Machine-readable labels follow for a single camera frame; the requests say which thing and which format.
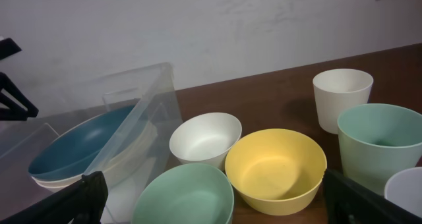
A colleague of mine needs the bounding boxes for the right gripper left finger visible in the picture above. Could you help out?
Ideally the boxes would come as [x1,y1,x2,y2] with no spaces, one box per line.
[1,171,108,224]

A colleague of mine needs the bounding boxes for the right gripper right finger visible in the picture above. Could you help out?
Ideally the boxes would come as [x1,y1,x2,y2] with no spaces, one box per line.
[322,169,421,224]

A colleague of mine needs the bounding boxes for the dark blue plate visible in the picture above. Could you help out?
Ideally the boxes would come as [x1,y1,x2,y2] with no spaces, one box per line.
[28,106,133,181]

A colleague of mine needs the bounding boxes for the yellow bowl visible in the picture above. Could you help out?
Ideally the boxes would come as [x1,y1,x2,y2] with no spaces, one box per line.
[225,128,327,215]

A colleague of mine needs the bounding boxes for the clear plastic storage container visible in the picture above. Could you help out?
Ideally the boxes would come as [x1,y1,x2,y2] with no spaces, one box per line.
[1,63,181,223]

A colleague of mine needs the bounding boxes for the mint green bowl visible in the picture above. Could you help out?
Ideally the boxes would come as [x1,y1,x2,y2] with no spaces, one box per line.
[131,163,234,224]

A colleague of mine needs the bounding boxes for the white bowl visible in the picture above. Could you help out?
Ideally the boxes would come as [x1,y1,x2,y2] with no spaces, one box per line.
[169,112,242,171]

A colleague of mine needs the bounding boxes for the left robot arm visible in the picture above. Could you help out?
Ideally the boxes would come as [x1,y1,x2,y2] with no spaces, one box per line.
[1,38,39,121]

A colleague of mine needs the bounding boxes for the light grey cup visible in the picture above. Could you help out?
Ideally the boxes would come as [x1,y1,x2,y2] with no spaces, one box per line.
[384,167,422,217]

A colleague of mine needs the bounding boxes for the mint green cup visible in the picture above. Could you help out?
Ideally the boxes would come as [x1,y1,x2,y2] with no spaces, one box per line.
[337,103,421,195]

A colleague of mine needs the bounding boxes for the cream white cup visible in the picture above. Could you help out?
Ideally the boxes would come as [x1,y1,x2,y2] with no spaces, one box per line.
[313,69,374,134]

